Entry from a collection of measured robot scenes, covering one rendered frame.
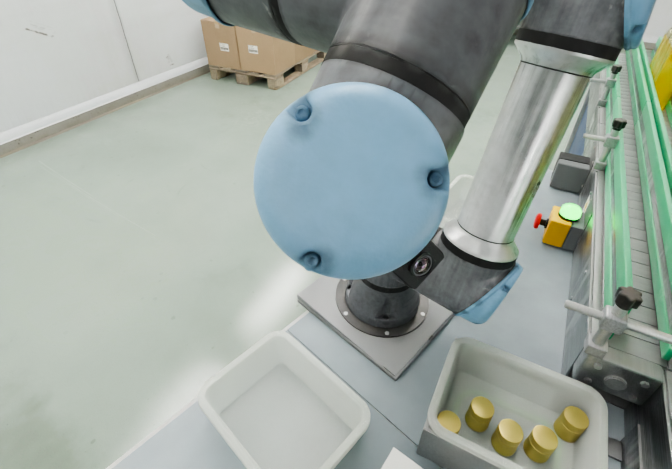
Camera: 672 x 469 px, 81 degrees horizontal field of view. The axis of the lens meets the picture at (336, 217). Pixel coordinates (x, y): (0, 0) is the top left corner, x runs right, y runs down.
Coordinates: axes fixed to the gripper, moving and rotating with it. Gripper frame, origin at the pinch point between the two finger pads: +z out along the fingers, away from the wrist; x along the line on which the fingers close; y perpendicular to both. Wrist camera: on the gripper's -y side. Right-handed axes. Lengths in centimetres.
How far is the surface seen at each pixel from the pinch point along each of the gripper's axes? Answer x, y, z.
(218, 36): -35, 195, 334
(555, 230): -26, -40, 45
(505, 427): 10.4, -36.7, 6.4
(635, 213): -38, -47, 38
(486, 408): 10.5, -34.2, 8.6
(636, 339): -12.1, -45.7, 11.5
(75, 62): 60, 230, 259
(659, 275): -24, -47, 19
